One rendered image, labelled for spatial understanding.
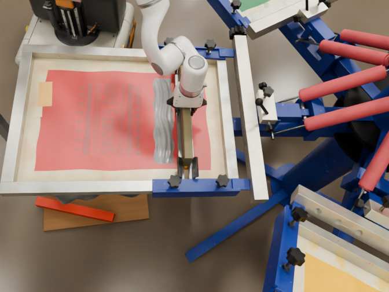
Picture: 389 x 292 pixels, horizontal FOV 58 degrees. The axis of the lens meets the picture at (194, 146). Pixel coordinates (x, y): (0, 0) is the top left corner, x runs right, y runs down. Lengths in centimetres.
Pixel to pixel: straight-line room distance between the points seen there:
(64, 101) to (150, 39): 51
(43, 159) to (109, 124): 26
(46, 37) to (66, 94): 110
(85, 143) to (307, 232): 80
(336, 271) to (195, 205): 127
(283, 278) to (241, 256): 133
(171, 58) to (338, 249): 74
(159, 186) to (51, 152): 40
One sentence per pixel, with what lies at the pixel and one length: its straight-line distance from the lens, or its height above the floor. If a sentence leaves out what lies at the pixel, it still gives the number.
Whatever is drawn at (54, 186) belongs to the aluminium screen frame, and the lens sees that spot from 124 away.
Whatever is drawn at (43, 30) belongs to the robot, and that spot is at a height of 28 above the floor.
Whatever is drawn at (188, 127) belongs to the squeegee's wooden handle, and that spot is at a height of 106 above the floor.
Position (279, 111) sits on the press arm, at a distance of 136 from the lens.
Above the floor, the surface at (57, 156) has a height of 96.
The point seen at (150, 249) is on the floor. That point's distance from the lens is 216.
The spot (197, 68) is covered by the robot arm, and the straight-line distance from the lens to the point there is 104.
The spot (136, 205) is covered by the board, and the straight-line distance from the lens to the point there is 219.
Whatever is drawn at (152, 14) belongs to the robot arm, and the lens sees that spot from 103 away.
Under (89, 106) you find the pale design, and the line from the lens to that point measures 138.
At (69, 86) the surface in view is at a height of 96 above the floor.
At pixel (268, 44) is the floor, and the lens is 296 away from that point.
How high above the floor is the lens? 215
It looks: 66 degrees down
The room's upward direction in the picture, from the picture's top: 20 degrees clockwise
